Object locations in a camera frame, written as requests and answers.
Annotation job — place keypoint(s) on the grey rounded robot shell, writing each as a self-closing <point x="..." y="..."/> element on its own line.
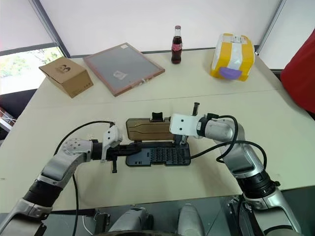
<point x="130" y="220"/>
<point x="190" y="220"/>

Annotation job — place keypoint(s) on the brown cardboard box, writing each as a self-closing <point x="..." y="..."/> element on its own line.
<point x="71" y="81"/>

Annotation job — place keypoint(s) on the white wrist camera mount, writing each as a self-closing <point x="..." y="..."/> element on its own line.
<point x="113" y="136"/>
<point x="183" y="124"/>

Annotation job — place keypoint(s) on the black bit case amber lid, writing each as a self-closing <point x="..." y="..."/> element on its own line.
<point x="160" y="157"/>

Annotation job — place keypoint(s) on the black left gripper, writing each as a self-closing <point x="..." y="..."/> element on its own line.
<point x="112" y="153"/>

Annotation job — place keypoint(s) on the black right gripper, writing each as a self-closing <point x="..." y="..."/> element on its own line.
<point x="195" y="108"/>

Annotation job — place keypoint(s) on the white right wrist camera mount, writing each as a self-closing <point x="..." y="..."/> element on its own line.
<point x="183" y="124"/>

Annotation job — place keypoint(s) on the red fabric object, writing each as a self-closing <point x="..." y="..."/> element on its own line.
<point x="301" y="81"/>

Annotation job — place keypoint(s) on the glass cola bottle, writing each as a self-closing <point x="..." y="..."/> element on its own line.
<point x="176" y="49"/>

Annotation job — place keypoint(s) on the grey window frame post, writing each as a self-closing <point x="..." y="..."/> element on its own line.
<point x="272" y="24"/>
<point x="50" y="27"/>

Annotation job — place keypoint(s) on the yellow white parcel bag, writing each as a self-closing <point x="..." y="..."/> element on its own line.
<point x="233" y="52"/>

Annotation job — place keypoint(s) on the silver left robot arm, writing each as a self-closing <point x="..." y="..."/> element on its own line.
<point x="69" y="150"/>

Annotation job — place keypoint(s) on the wood-framed grey board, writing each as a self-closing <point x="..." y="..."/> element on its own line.
<point x="123" y="67"/>

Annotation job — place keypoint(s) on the dark metal rack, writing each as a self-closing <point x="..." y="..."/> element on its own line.
<point x="6" y="118"/>

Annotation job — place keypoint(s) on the small black U-shaped item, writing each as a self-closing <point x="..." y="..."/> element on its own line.
<point x="157" y="116"/>

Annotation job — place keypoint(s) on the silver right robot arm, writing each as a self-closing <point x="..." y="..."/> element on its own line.
<point x="236" y="157"/>

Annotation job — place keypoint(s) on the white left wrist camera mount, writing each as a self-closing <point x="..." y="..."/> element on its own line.
<point x="113" y="136"/>

